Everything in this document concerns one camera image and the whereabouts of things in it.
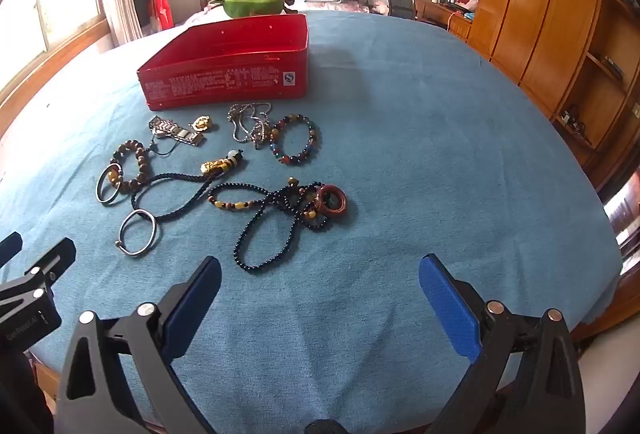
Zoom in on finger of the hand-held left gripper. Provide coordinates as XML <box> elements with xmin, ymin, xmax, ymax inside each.
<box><xmin>0</xmin><ymin>232</ymin><xmax>24</xmax><ymax>267</ymax></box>
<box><xmin>0</xmin><ymin>238</ymin><xmax>77</xmax><ymax>302</ymax></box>

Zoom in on silver chain necklace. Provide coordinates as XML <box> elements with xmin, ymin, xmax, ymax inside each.
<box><xmin>227</xmin><ymin>102</ymin><xmax>273</xmax><ymax>149</ymax></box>

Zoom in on black cord necklace gold charm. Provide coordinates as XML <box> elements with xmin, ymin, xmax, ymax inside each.
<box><xmin>131</xmin><ymin>149</ymin><xmax>246</xmax><ymax>221</ymax></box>

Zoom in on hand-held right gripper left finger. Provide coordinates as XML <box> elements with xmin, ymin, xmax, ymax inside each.
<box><xmin>56</xmin><ymin>256</ymin><xmax>223</xmax><ymax>434</ymax></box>

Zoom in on green plush toy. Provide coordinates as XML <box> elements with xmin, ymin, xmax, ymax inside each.
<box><xmin>209</xmin><ymin>0</ymin><xmax>296</xmax><ymax>19</ymax></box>

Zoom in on red tin box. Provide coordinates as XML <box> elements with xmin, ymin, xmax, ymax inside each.
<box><xmin>136</xmin><ymin>12</ymin><xmax>310</xmax><ymax>111</ymax></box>

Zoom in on open wooden shelf unit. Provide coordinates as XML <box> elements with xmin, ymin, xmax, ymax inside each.
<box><xmin>552</xmin><ymin>0</ymin><xmax>640</xmax><ymax>195</ymax></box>

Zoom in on large wooden frame window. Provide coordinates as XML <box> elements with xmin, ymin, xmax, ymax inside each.
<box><xmin>0</xmin><ymin>0</ymin><xmax>111</xmax><ymax>115</ymax></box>

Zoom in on black bead necklace amber beads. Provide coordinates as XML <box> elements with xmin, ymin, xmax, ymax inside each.
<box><xmin>207</xmin><ymin>179</ymin><xmax>333</xmax><ymax>273</ymax></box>

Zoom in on brown wooden bead bracelet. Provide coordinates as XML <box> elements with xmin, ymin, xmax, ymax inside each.
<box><xmin>110</xmin><ymin>140</ymin><xmax>152</xmax><ymax>195</ymax></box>

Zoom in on silver bangle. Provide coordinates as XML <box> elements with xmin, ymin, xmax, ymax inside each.
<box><xmin>96</xmin><ymin>166</ymin><xmax>125</xmax><ymax>205</ymax></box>
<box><xmin>117</xmin><ymin>209</ymin><xmax>158</xmax><ymax>259</ymax></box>

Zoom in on silver metal watch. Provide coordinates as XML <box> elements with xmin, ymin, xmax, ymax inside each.
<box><xmin>149</xmin><ymin>115</ymin><xmax>207</xmax><ymax>149</ymax></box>

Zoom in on wooden desk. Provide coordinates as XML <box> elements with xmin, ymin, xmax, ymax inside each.
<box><xmin>415</xmin><ymin>0</ymin><xmax>473</xmax><ymax>39</ymax></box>

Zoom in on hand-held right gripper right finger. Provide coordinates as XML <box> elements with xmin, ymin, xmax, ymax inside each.
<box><xmin>419</xmin><ymin>254</ymin><xmax>587</xmax><ymax>434</ymax></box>

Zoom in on brown ring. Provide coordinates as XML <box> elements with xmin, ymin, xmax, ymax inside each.
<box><xmin>316</xmin><ymin>184</ymin><xmax>348</xmax><ymax>217</ymax></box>

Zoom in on multicolour bead bracelet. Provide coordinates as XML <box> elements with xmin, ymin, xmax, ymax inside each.
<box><xmin>269</xmin><ymin>115</ymin><xmax>321</xmax><ymax>166</ymax></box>

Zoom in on wooden wardrobe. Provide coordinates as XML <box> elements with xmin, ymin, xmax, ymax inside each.
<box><xmin>467</xmin><ymin>0</ymin><xmax>606</xmax><ymax>119</ymax></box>

